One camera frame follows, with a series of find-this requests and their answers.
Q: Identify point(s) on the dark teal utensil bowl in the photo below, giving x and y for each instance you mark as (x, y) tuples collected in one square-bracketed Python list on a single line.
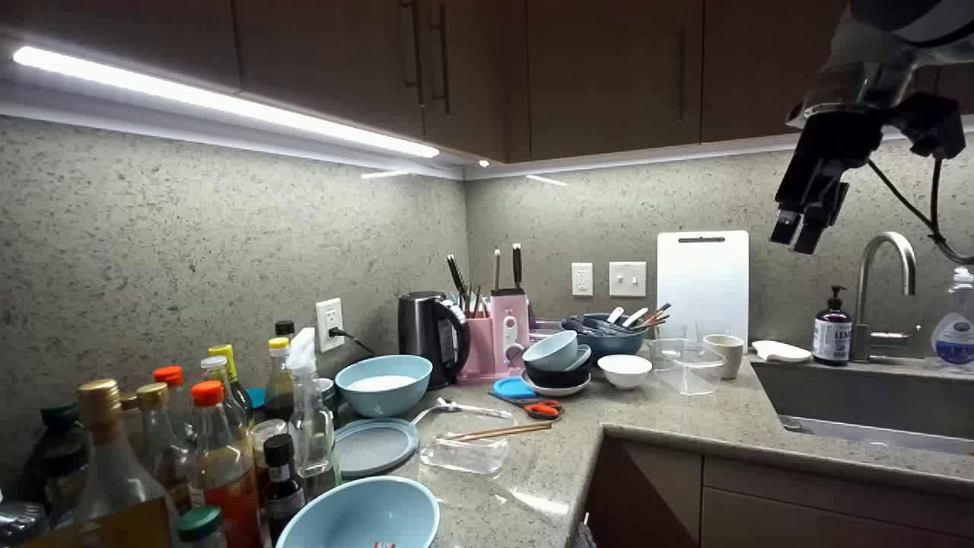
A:
[(623, 337)]

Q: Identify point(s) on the wall power outlet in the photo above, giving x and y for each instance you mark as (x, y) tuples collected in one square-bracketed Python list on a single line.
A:
[(330, 324)]

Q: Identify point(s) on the stacked grey black bowls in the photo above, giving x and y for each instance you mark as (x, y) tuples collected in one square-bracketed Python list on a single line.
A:
[(558, 364)]

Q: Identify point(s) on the dark soap dispenser bottle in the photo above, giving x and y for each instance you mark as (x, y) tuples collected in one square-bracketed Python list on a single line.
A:
[(832, 332)]

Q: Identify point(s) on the steel sink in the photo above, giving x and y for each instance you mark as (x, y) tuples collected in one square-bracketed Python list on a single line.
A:
[(839, 399)]

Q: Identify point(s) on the clear plastic container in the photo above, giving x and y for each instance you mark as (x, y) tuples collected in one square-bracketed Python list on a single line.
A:
[(683, 364)]

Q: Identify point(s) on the chrome faucet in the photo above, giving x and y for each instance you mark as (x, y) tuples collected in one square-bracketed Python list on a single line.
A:
[(887, 261)]

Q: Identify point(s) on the white wall outlet plate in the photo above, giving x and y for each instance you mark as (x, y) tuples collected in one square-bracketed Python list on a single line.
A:
[(625, 277)]

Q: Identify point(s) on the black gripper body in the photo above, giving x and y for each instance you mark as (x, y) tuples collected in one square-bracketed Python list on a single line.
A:
[(815, 187)]

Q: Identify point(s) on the metal spoon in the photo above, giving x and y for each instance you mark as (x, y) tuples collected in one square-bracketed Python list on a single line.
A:
[(452, 407)]

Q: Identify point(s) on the clear spray bottle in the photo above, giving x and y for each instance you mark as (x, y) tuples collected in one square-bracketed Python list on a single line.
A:
[(313, 421)]

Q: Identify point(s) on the white ceramic cup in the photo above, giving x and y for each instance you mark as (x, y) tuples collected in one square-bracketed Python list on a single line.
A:
[(729, 349)]

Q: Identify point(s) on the wooden chopsticks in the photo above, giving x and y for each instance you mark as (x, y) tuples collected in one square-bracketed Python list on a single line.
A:
[(497, 433)]

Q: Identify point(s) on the blue dish soap bottle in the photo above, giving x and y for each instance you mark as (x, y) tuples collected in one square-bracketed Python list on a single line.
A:
[(955, 332)]

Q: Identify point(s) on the light blue front bowl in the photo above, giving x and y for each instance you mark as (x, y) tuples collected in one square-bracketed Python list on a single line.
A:
[(370, 513)]

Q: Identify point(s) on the black cap small bottle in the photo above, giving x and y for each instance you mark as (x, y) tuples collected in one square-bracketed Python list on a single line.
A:
[(285, 495)]

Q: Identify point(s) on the light blue plate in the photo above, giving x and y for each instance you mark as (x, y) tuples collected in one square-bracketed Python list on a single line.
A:
[(373, 445)]

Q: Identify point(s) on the light blue back bowl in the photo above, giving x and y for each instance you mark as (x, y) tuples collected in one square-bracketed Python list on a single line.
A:
[(384, 384)]

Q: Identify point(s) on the clear glass container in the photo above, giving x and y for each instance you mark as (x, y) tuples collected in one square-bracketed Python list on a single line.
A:
[(465, 452)]

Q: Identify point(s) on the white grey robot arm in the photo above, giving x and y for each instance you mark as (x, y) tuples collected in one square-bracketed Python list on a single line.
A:
[(866, 89)]

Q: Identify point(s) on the white sponge cloth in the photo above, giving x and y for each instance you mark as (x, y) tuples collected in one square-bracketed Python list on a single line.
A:
[(779, 352)]

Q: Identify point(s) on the red cap bottle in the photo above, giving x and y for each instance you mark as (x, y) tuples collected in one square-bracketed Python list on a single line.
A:
[(178, 402)]

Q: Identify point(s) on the pink knife block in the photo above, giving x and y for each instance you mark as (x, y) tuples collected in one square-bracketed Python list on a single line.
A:
[(497, 322)]

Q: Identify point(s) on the white light switch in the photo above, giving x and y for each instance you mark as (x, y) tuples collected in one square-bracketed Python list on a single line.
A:
[(584, 277)]

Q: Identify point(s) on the orange handled scissors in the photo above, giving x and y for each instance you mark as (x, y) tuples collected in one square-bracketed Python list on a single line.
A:
[(543, 409)]

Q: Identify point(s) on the gold cap sauce bottle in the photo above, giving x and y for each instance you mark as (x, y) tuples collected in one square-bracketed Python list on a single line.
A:
[(121, 507)]

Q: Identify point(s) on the green lid jar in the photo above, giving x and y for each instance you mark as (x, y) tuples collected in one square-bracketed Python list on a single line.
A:
[(201, 528)]

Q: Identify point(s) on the green cap dark bottle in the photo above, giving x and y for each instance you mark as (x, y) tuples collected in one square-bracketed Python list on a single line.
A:
[(57, 454)]

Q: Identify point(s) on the black electric kettle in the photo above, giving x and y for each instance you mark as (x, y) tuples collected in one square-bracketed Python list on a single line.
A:
[(434, 326)]

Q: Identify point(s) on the under cabinet light strip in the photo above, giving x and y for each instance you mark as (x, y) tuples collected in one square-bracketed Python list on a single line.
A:
[(211, 102)]

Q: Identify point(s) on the blue silicone lid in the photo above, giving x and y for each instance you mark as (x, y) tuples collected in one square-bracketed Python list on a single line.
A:
[(514, 387)]

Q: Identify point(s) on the orange cap sauce bottle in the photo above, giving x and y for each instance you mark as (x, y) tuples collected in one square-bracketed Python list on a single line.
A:
[(224, 468)]

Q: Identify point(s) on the small white bowl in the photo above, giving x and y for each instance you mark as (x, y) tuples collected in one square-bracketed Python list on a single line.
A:
[(625, 368)]

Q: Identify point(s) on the white cutting board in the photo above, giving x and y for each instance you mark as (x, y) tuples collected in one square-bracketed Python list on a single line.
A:
[(703, 280)]

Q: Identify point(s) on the light blue bowl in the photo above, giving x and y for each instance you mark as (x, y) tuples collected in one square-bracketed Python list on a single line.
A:
[(370, 513), (384, 384)]

